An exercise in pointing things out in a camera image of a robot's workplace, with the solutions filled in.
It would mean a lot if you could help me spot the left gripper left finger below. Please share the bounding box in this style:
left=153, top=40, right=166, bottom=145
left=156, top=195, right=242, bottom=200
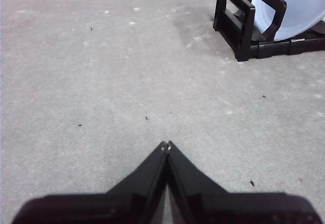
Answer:
left=11, top=141, right=168, bottom=224

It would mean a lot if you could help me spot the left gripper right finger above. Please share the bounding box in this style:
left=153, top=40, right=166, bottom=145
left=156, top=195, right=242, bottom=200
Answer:
left=167, top=140, right=323, bottom=224

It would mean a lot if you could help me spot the blue round plate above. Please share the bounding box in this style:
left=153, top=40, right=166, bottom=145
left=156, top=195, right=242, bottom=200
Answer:
left=245, top=0, right=325, bottom=42

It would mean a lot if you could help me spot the black plastic plate rack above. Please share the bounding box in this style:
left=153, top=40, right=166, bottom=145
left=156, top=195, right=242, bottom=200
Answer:
left=212, top=0, right=325, bottom=62

